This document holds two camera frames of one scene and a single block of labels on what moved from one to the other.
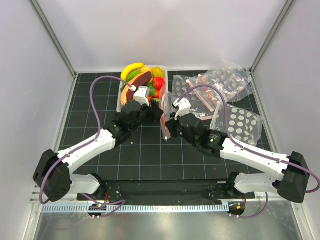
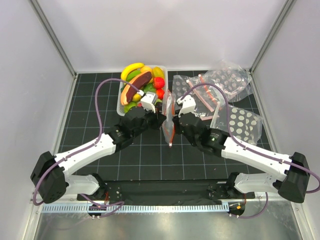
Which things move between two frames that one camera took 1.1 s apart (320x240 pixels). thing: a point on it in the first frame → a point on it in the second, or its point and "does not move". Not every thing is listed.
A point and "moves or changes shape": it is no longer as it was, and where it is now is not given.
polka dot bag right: x=245 y=126 does not move
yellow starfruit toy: x=157 y=72 does not move
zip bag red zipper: x=166 y=99 moves or changes shape
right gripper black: x=171 y=124 does not move
